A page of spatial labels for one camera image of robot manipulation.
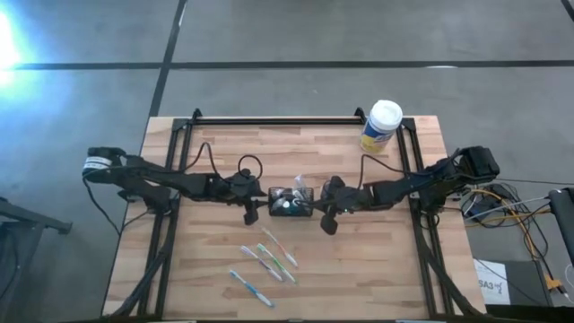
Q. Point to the white yellow blue wipes canister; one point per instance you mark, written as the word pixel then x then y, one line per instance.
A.
pixel 379 130

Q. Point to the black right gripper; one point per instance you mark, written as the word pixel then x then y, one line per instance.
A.
pixel 354 199

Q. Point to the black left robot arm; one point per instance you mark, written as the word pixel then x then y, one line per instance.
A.
pixel 179 181

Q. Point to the blue toothbrush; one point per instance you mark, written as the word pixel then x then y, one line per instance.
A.
pixel 252 289

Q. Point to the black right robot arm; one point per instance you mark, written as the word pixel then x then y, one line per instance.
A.
pixel 403 190

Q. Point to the dark grey floor panel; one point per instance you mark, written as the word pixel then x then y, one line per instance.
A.
pixel 522 291

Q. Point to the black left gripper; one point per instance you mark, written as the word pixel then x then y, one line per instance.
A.
pixel 242 186

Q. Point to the white paper sign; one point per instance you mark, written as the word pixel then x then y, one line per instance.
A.
pixel 491 287

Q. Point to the black padded bar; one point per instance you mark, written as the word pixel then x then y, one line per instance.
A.
pixel 564 215

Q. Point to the green toothbrush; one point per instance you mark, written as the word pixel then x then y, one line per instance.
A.
pixel 300 183
pixel 275 262

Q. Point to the blue electronic device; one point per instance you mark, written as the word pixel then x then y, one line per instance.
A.
pixel 482 206

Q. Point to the grey metal stand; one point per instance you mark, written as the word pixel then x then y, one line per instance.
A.
pixel 31 217

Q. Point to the orange toothbrush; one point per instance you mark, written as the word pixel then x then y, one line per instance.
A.
pixel 279 246

